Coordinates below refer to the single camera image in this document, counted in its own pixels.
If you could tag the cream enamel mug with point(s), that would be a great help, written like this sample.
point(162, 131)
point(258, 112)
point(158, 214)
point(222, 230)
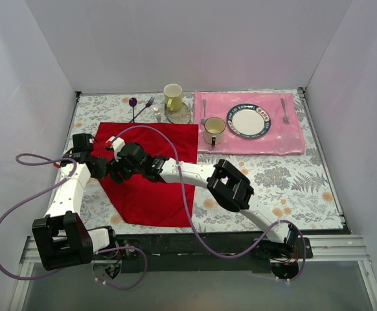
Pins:
point(214, 129)

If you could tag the purple spoon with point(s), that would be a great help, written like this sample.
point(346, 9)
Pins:
point(132, 108)

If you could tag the silver fork on placemat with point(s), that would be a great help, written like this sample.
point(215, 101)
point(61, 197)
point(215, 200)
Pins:
point(285, 116)

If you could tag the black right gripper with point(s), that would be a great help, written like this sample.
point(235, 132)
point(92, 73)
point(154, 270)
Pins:
point(116, 173)

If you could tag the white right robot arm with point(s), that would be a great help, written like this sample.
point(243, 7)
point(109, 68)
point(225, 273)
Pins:
point(229, 187)

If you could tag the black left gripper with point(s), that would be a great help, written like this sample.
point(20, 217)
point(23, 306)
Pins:
point(99, 167)

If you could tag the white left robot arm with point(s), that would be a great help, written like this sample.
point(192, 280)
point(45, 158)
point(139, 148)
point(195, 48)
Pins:
point(61, 237)

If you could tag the floral tablecloth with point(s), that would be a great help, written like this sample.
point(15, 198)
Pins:
point(292, 187)

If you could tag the pink placemat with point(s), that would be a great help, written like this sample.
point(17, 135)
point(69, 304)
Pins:
point(282, 139)

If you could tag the silver fork black handle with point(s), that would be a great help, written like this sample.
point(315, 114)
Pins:
point(157, 113)

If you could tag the red cloth napkin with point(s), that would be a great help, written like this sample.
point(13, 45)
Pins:
point(144, 198)

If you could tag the aluminium frame rail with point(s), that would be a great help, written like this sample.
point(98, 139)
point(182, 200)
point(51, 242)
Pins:
point(339, 276)

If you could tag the white plate blue rim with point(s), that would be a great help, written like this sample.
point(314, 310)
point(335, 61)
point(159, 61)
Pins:
point(248, 121)

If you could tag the speckled round coaster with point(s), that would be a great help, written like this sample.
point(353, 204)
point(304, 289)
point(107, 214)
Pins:
point(182, 116)

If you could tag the silver spoon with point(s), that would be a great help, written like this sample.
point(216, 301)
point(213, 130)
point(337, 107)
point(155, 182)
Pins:
point(204, 118)

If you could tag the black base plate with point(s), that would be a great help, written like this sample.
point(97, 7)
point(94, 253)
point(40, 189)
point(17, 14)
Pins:
point(184, 252)

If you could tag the yellow ceramic mug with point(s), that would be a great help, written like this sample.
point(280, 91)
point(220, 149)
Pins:
point(173, 97)

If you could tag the purple fork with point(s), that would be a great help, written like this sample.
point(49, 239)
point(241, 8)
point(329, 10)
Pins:
point(146, 106)

